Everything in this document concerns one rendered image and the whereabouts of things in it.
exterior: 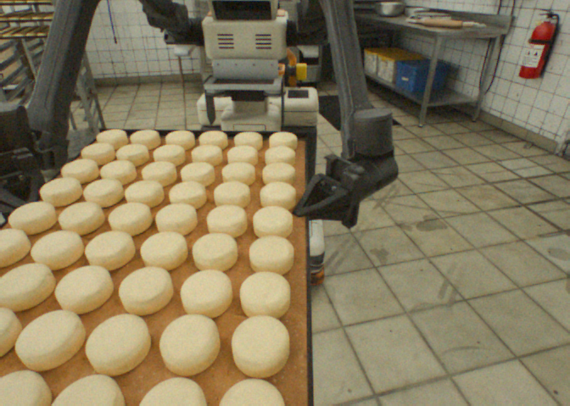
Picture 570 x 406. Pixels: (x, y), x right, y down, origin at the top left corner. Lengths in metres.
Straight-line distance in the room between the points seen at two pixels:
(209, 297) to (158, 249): 0.10
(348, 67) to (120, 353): 0.56
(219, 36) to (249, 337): 1.09
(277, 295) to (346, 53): 0.47
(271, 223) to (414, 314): 1.36
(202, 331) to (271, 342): 0.06
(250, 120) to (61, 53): 0.72
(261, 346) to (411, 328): 1.39
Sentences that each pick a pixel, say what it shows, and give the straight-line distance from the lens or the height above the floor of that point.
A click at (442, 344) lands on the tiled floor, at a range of 1.69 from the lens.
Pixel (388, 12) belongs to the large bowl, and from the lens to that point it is 4.90.
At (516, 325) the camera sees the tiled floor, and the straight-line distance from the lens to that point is 1.89.
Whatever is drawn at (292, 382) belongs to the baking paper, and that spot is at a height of 0.97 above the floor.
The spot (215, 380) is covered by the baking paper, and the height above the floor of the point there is 0.97.
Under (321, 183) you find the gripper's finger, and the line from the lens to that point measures 0.52.
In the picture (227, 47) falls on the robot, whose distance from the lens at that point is 1.30.
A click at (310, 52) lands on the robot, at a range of 1.28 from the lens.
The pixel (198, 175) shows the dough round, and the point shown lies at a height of 1.01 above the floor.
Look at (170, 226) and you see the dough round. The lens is 0.46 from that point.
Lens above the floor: 1.26
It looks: 31 degrees down
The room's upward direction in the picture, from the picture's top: straight up
